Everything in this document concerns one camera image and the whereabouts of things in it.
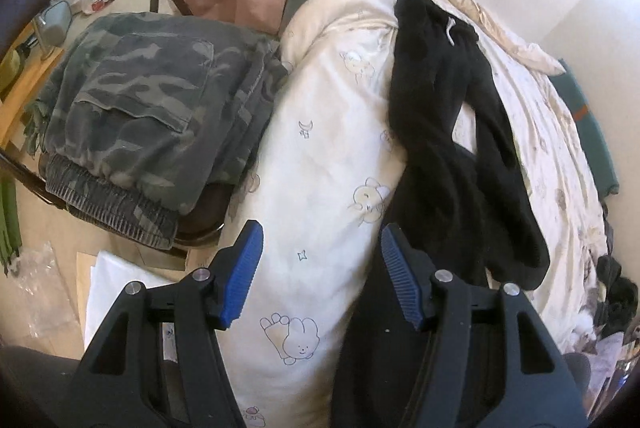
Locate white paper sheet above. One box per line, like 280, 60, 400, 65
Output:
85, 250, 188, 349

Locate camouflage pants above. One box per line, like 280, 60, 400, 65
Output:
25, 12, 291, 251

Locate grey bin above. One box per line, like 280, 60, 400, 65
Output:
37, 2, 73, 46

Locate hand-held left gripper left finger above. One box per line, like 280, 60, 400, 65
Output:
65, 219, 264, 428

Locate teal bed sheet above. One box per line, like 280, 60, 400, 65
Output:
547, 60, 621, 196

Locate cream printed duvet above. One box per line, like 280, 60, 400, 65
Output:
220, 0, 613, 428

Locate black pants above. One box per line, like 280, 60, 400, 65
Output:
330, 0, 551, 428

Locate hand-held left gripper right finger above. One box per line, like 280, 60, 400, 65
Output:
380, 223, 588, 428

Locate clear plastic bag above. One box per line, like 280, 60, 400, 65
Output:
7, 240, 76, 334

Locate small black cloth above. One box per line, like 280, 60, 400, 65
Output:
595, 255, 640, 326

